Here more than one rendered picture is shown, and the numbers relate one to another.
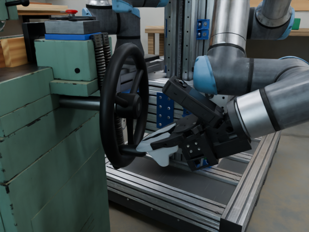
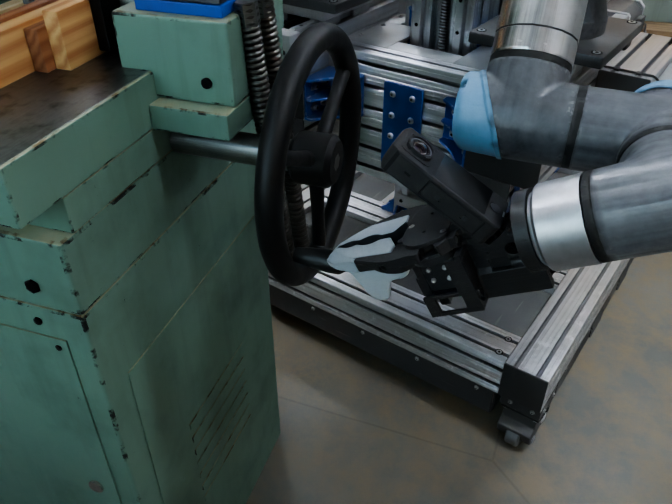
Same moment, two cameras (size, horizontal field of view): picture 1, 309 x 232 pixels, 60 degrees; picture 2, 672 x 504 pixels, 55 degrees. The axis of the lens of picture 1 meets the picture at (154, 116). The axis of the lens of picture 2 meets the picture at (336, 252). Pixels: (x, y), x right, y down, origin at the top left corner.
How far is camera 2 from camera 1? 0.14 m
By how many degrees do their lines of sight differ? 16
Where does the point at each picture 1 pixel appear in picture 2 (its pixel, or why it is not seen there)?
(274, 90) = (608, 187)
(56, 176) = (170, 288)
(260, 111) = (572, 228)
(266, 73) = (606, 130)
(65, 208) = (189, 345)
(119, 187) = not seen: hidden behind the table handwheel
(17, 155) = (98, 263)
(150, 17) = not seen: outside the picture
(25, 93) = (104, 141)
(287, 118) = (624, 246)
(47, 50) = (141, 35)
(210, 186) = not seen: hidden behind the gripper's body
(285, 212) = (654, 351)
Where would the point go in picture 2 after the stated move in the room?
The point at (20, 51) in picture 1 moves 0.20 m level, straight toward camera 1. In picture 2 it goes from (83, 32) to (100, 100)
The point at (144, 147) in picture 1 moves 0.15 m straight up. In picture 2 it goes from (342, 263) to (343, 118)
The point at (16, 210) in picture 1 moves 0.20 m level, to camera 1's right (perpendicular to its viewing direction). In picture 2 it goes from (102, 359) to (284, 370)
